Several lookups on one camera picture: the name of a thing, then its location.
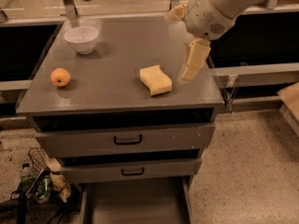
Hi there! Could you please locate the black wire basket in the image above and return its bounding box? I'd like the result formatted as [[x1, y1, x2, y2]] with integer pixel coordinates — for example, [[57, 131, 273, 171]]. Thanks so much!
[[28, 147, 47, 172]]

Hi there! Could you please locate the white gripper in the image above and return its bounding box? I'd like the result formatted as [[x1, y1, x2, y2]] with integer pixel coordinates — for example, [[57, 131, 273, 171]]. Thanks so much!
[[164, 0, 235, 84]]

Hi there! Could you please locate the yellow sponge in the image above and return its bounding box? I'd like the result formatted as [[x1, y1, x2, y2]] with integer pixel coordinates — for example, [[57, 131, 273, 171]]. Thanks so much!
[[139, 65, 172, 96]]

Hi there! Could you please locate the orange fruit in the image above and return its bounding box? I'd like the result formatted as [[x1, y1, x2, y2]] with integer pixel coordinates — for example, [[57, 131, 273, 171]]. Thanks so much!
[[50, 68, 71, 87]]

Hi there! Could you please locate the grey drawer cabinet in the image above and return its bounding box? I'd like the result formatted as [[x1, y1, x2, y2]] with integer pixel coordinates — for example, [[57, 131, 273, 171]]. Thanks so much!
[[15, 14, 225, 224]]

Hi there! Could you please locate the green snack bag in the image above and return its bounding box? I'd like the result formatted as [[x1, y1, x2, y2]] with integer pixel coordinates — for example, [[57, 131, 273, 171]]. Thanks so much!
[[17, 175, 51, 204]]

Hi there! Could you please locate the grey top drawer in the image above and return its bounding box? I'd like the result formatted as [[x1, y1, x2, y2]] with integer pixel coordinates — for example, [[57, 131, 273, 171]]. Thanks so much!
[[36, 124, 215, 158]]

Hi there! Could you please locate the clear plastic bottle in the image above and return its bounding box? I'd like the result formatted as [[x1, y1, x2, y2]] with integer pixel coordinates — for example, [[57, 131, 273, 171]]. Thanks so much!
[[21, 163, 33, 179]]

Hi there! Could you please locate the grey open bottom drawer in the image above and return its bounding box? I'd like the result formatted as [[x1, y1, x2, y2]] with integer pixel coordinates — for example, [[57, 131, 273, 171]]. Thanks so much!
[[79, 177, 193, 224]]

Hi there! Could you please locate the brown cardboard box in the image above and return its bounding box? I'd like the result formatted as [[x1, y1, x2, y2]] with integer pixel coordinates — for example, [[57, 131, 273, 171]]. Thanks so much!
[[278, 82, 299, 120]]

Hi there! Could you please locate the white ceramic bowl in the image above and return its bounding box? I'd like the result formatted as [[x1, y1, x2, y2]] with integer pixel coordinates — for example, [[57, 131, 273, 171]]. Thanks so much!
[[64, 26, 99, 54]]

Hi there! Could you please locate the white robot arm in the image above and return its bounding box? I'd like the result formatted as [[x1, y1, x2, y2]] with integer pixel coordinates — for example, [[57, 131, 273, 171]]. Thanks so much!
[[165, 0, 265, 82]]

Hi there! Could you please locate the beige patterned bag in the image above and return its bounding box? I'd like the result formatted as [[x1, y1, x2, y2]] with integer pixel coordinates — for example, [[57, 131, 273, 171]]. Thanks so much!
[[45, 156, 71, 203]]

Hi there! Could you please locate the grey middle drawer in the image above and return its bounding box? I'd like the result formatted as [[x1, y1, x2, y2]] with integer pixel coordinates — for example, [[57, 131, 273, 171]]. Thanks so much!
[[61, 158, 202, 184]]

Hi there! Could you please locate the metal post left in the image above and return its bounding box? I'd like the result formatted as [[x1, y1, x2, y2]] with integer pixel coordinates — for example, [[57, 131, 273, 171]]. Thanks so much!
[[63, 0, 78, 20]]

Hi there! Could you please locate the metal post right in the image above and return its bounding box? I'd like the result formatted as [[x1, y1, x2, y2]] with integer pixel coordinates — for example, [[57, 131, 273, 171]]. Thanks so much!
[[265, 0, 278, 9]]

